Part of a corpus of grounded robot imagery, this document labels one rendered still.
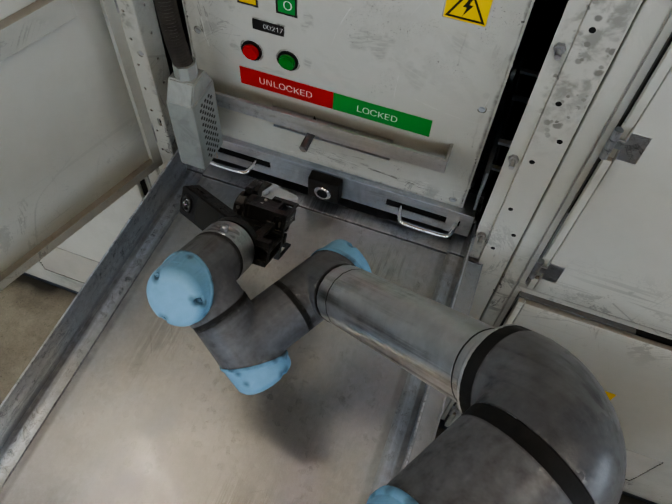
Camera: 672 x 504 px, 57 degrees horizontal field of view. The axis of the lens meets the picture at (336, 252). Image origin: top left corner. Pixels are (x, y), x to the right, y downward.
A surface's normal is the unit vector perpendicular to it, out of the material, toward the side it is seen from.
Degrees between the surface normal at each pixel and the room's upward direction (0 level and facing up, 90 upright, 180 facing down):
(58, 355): 90
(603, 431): 27
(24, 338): 0
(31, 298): 0
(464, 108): 90
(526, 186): 90
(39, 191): 90
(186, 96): 61
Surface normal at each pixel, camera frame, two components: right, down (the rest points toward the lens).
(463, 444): -0.45, -0.81
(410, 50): -0.34, 0.78
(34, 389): 0.94, 0.31
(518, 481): -0.05, -0.54
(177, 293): -0.28, 0.40
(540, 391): -0.18, -0.87
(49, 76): 0.79, 0.53
